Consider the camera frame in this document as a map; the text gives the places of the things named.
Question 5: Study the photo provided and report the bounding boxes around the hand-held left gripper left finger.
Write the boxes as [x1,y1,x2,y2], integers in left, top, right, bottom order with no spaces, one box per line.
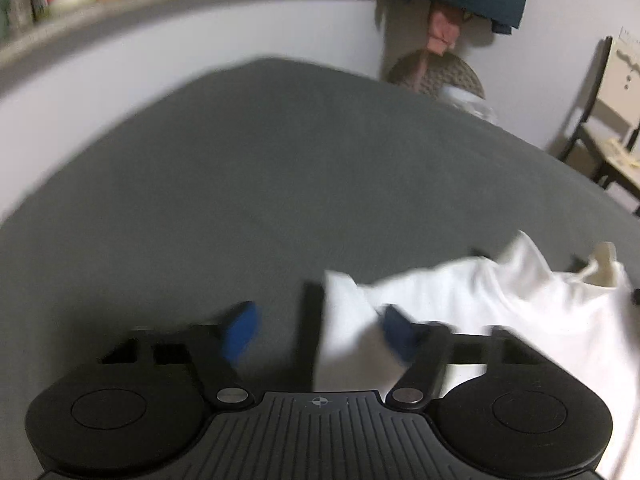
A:
[97,301,262,409]

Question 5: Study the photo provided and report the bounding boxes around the pink hanging object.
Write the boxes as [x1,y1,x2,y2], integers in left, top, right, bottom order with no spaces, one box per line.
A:
[427,2,464,57]

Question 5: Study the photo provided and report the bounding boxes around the black chair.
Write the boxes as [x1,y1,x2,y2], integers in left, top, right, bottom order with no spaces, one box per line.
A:
[549,35,640,217]

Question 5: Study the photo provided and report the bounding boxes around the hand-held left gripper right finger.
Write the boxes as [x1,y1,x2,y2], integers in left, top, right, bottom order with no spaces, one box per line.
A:
[381,304,556,411]

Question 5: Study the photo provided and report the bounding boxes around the grey ledge shelf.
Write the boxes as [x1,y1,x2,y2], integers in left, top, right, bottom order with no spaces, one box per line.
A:
[0,0,386,68]

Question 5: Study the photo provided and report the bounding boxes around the white pants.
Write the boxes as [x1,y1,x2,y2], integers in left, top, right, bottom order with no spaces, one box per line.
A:
[315,230,640,480]

